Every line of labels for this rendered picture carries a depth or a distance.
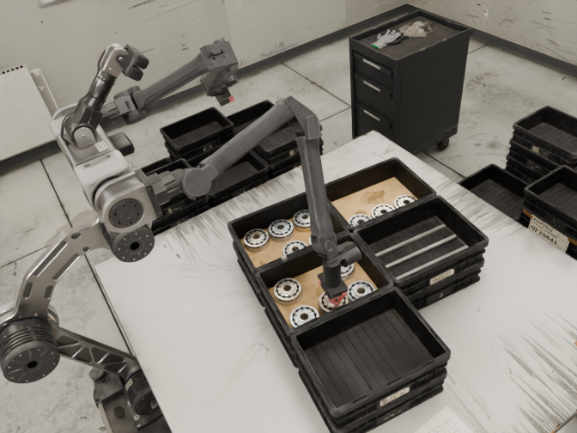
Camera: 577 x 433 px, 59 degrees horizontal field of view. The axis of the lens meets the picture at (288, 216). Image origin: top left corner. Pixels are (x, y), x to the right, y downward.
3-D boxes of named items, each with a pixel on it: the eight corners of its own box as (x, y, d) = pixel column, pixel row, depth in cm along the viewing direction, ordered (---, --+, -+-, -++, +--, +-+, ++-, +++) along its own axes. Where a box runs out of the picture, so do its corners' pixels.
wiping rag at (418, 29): (412, 42, 313) (412, 37, 311) (389, 32, 328) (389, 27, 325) (446, 27, 323) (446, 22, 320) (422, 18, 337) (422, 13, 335)
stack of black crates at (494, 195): (542, 228, 286) (552, 197, 271) (505, 252, 276) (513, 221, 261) (486, 192, 313) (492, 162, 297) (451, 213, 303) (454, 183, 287)
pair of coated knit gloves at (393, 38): (380, 51, 309) (380, 46, 307) (361, 42, 321) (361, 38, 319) (411, 38, 317) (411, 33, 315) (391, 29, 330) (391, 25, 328)
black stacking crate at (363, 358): (337, 434, 148) (334, 416, 140) (293, 355, 168) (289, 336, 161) (448, 375, 157) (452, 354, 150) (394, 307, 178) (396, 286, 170)
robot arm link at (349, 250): (311, 240, 163) (323, 243, 155) (339, 224, 167) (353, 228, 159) (323, 272, 166) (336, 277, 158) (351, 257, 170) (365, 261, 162)
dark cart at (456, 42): (392, 181, 352) (396, 60, 291) (352, 153, 381) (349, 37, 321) (455, 148, 372) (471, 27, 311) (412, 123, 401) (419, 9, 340)
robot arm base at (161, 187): (147, 203, 143) (134, 169, 135) (173, 191, 146) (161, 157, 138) (158, 219, 138) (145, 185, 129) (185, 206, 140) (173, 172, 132)
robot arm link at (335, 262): (318, 256, 160) (329, 267, 157) (336, 246, 163) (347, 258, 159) (319, 271, 165) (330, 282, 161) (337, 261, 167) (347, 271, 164)
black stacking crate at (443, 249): (395, 306, 178) (396, 285, 170) (352, 253, 199) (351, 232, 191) (486, 262, 188) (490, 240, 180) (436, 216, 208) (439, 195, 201)
